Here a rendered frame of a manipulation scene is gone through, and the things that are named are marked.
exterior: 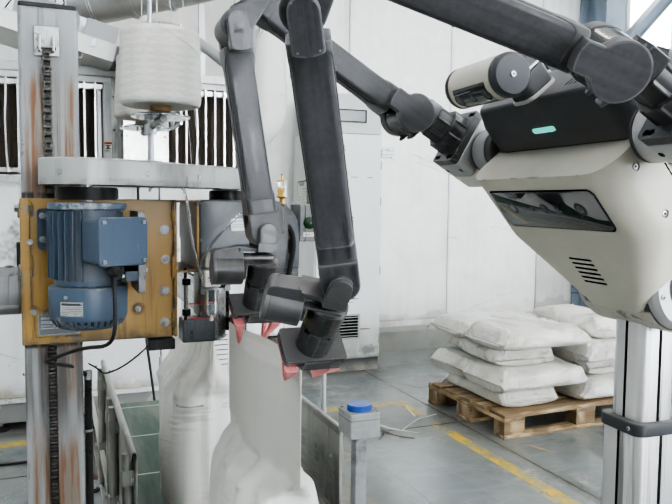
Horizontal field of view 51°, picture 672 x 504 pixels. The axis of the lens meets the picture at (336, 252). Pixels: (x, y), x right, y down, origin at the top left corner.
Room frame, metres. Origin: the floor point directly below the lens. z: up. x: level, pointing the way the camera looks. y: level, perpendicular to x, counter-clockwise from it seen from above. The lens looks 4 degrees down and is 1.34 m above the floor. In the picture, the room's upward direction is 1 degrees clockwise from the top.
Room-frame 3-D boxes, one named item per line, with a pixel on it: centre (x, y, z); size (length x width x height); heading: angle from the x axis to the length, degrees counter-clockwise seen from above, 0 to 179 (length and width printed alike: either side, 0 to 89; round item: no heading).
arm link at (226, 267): (1.34, 0.18, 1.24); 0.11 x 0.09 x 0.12; 109
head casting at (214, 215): (1.81, 0.26, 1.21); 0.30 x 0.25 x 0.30; 22
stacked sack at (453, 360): (4.59, -1.00, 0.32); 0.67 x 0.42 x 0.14; 116
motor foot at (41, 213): (1.48, 0.56, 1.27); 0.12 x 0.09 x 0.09; 112
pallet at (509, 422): (4.53, -1.34, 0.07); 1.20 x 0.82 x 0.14; 114
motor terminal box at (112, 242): (1.35, 0.42, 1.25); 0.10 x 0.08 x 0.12; 137
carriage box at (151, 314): (1.65, 0.56, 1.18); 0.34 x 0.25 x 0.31; 112
